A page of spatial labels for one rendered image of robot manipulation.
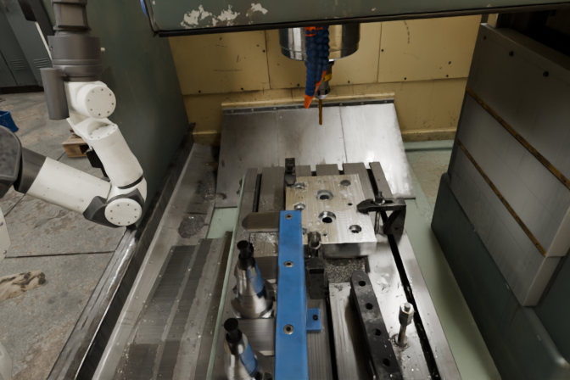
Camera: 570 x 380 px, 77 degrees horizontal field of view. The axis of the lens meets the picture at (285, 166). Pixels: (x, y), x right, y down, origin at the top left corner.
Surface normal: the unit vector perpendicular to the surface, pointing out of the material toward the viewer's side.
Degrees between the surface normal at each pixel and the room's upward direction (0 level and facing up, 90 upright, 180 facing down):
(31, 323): 0
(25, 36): 90
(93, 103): 86
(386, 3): 90
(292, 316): 0
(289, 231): 0
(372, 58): 90
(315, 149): 24
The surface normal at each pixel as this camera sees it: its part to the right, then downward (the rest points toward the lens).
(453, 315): -0.07, -0.83
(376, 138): -0.07, -0.53
